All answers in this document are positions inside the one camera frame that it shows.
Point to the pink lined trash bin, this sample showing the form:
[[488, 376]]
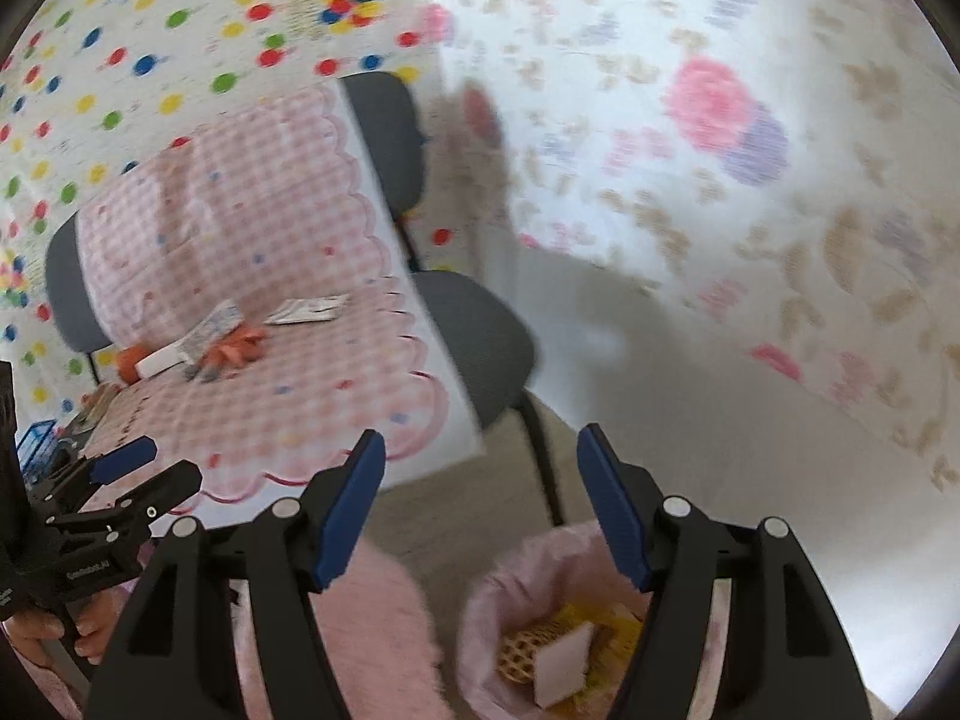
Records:
[[569, 566]]

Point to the white paper sheet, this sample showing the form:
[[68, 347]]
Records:
[[560, 668]]

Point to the blue plastic basket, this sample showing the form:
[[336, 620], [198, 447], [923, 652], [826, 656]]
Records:
[[35, 444]]

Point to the blue white milk carton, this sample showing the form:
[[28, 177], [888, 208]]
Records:
[[224, 319]]

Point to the pink fuzzy sleeve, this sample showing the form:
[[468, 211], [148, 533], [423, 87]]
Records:
[[377, 632]]

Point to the woven bamboo basket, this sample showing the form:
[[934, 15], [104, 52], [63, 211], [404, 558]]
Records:
[[515, 661]]

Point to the pink checkered cloth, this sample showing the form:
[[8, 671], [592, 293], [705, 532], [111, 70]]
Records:
[[277, 202]]

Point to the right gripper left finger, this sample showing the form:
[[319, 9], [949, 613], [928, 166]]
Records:
[[172, 654]]

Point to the yellow foam fruit net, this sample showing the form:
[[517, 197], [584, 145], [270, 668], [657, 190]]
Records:
[[617, 634]]

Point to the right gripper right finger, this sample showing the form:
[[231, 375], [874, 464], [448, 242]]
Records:
[[786, 654]]

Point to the white foam block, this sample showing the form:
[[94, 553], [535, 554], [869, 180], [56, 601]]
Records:
[[156, 362]]

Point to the left hand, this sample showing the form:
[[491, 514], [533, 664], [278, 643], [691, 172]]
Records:
[[29, 630]]

